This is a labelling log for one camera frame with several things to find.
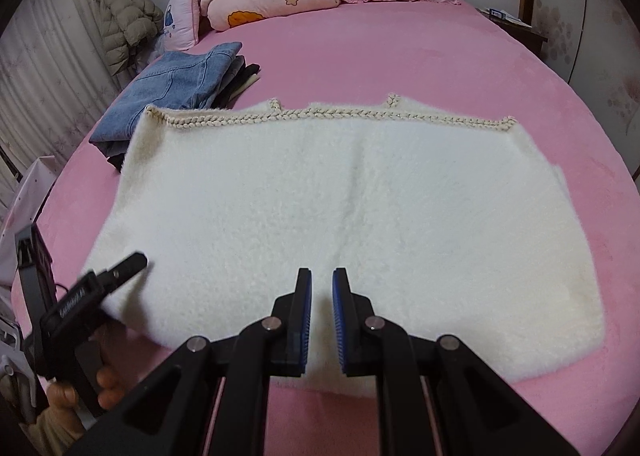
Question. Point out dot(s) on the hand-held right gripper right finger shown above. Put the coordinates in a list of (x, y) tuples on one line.
[(339, 316)]

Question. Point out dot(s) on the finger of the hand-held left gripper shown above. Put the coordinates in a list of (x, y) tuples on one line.
[(125, 270)]

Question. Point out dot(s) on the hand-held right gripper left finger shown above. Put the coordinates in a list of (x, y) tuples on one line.
[(302, 306)]

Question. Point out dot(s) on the white fluffy cardigan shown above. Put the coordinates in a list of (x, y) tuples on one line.
[(350, 211)]

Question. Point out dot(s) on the person's left forearm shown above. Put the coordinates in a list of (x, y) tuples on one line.
[(50, 436)]

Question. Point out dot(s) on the folded dark clothes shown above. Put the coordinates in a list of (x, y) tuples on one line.
[(245, 73)]

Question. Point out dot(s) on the person's left hand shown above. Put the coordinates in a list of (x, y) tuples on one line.
[(111, 388)]

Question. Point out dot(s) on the white printed gift bag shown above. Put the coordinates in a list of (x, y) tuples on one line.
[(25, 196)]

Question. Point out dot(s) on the folded blue jeans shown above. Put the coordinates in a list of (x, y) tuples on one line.
[(165, 85)]

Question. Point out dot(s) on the pale patterned curtain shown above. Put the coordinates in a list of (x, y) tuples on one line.
[(45, 75)]

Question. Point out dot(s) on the white plastic bag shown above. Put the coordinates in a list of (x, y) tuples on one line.
[(157, 45)]

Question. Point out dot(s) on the beige puffer jacket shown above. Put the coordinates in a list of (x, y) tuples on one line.
[(125, 15)]

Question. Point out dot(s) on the small pink printed cushion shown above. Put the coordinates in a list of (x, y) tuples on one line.
[(180, 20)]

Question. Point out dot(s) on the bed with pink sheet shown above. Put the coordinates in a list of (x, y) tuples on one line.
[(400, 60)]

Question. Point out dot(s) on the dark wooden nightstand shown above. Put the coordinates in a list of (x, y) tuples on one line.
[(525, 38)]

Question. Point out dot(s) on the small blue box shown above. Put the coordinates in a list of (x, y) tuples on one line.
[(496, 13)]

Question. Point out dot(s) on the white papers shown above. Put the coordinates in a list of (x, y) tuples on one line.
[(517, 21)]

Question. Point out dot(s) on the floral sliding wardrobe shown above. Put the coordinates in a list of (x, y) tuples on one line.
[(600, 35)]

